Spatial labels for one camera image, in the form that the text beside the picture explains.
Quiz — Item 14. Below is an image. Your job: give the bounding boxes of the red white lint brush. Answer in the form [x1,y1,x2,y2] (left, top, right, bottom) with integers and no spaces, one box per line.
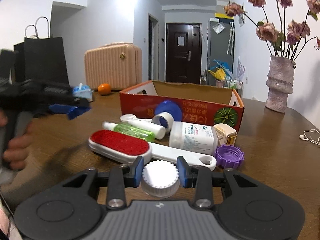
[88,129,217,170]

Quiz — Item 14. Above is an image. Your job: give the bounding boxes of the purple ribbed cap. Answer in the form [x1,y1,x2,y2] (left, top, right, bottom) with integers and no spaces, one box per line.
[214,145,245,169]

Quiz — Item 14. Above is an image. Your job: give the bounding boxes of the small white round lid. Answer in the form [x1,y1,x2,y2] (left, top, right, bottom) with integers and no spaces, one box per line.
[120,114,137,123]

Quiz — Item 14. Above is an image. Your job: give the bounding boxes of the white wired earphones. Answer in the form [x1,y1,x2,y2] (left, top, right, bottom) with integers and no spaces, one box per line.
[299,128,320,146]

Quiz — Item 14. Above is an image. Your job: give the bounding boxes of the person's left hand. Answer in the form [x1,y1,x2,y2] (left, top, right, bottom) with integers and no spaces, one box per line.
[0,109,34,170]

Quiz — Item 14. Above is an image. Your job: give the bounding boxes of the orange fruit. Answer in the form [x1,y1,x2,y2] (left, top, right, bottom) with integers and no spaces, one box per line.
[97,83,111,96]

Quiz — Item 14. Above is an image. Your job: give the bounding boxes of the green spray bottle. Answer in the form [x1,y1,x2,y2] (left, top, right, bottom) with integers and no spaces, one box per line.
[102,121,155,142]

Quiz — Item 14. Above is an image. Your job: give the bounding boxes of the cream power adapter cube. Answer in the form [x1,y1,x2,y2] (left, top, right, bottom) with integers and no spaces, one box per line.
[213,123,238,146]

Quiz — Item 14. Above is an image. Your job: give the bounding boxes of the yellow box on refrigerator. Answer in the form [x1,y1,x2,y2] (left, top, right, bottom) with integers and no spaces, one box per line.
[215,12,233,20]

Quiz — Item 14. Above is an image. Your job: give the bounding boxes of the dark brown entrance door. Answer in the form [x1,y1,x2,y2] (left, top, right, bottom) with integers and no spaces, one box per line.
[165,23,202,85]

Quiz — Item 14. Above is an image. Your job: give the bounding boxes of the grey refrigerator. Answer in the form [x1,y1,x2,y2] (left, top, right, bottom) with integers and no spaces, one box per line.
[206,18,234,86]

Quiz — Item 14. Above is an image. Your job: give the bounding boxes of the black paper bag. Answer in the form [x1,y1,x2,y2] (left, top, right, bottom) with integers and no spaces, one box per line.
[12,24,69,85]

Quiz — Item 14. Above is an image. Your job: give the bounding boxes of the cluttered cart with yellow item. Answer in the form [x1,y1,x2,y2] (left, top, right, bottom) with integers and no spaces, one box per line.
[201,60,245,90]

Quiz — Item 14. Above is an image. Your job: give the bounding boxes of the white ribbed bottle cap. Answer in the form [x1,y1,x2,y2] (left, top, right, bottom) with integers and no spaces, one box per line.
[141,160,180,198]

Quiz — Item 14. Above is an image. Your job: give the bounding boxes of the red cardboard box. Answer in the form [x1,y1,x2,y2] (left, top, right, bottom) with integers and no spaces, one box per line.
[119,80,245,131]

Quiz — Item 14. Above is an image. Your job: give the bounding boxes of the blue tissue pack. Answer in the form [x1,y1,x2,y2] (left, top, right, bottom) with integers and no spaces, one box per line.
[73,83,93,102]

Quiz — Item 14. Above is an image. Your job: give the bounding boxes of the dried pink roses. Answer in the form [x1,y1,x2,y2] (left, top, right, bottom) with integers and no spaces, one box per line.
[224,0,319,61]

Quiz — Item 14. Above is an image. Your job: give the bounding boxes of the large white labelled bottle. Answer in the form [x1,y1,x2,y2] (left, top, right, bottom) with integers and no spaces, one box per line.
[169,121,218,155]

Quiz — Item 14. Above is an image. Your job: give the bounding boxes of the blue round lid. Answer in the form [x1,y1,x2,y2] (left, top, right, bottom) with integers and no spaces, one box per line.
[154,100,182,121]

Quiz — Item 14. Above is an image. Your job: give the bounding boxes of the pink ribbed suitcase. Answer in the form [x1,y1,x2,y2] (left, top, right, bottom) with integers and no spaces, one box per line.
[84,42,142,90]

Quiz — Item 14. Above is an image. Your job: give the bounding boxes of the pink textured vase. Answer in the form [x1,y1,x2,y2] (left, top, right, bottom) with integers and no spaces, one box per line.
[265,55,296,113]

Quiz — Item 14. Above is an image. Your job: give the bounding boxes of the white blue tape roll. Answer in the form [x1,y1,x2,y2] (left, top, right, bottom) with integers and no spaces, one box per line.
[152,112,174,134]

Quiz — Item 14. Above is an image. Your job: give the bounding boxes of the white tube bottle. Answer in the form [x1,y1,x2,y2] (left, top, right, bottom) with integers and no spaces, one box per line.
[127,119,166,140]

